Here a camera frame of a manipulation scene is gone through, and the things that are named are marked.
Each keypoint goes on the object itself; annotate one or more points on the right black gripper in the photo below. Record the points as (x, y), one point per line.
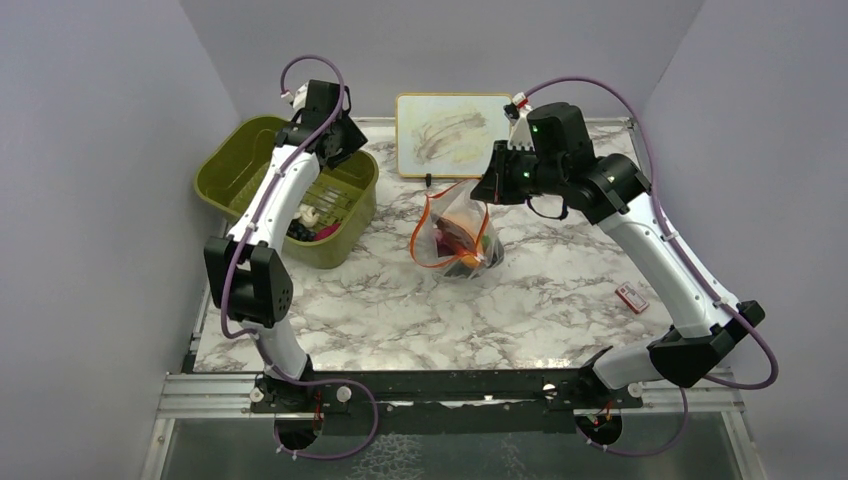
(494, 187)

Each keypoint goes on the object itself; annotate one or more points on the clear zip bag orange zipper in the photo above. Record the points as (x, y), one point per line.
(455, 204)

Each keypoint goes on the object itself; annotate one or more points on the orange toy carrot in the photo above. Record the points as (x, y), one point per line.
(472, 261)

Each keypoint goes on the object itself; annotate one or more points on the olive green plastic bin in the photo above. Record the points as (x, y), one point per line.
(343, 197)

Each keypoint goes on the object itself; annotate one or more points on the white toy mushroom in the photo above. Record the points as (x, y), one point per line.
(307, 215)

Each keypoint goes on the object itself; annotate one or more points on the black toy grape bunch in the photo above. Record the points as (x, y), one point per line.
(300, 232)

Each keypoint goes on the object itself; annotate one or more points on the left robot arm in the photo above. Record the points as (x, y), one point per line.
(249, 283)

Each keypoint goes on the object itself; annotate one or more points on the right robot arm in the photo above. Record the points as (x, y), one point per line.
(549, 152)

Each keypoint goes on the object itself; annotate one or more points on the framed painting on stand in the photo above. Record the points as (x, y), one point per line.
(448, 135)

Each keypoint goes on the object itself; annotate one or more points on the small magenta toy piece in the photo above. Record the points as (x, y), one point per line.
(326, 232)

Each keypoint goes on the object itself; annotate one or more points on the small red white card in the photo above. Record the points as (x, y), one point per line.
(632, 298)

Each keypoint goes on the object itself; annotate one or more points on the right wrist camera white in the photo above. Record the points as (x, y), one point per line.
(516, 112)

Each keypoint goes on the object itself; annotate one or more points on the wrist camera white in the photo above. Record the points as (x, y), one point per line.
(516, 112)
(296, 99)

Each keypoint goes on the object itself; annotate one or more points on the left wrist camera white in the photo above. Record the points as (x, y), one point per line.
(296, 99)

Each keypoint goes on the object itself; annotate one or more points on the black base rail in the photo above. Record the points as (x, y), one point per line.
(433, 402)

